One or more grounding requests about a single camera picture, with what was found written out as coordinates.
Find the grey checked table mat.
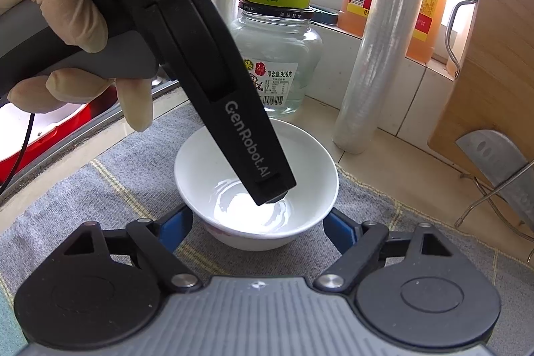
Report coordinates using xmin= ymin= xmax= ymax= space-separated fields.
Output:
xmin=1 ymin=105 xmax=533 ymax=355

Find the glass jar green lid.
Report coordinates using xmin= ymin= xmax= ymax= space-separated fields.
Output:
xmin=230 ymin=0 xmax=322 ymax=118

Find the metal wire board stand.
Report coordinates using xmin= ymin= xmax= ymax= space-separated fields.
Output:
xmin=454 ymin=162 xmax=533 ymax=242

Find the red basin in sink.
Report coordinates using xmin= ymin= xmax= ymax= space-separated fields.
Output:
xmin=1 ymin=87 xmax=118 ymax=182

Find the black cable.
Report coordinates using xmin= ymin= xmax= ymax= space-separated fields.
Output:
xmin=0 ymin=111 xmax=36 ymax=196

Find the cling film roll right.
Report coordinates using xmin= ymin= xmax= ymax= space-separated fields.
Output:
xmin=333 ymin=0 xmax=422 ymax=153

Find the bamboo cutting board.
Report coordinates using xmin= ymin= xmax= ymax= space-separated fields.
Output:
xmin=428 ymin=0 xmax=534 ymax=177

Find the white bowl plain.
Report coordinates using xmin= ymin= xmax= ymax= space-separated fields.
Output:
xmin=174 ymin=120 xmax=339 ymax=251

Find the santoku kitchen knife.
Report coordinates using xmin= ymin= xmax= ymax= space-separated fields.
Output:
xmin=456 ymin=129 xmax=533 ymax=230

